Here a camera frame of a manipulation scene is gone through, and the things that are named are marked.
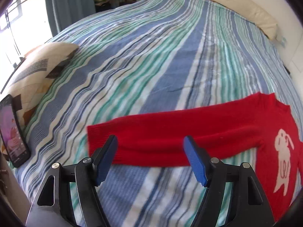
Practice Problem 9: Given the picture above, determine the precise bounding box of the blue green striped bedspread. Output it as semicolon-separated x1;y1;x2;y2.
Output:
13;0;299;227

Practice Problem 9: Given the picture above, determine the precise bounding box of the patterned beige cushion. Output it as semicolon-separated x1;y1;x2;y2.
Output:
1;42;79;130

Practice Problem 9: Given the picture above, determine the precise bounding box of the black smartphone lit screen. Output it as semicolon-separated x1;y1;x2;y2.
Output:
1;94;31;168

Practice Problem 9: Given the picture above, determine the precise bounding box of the window with metal bars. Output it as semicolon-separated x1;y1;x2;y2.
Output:
1;0;52;82

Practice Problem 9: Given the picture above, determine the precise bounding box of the teal blue curtain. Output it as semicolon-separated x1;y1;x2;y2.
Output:
45;0;96;36

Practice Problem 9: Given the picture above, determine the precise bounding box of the red knit sweater white figure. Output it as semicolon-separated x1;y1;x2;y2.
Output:
87;93;302;219

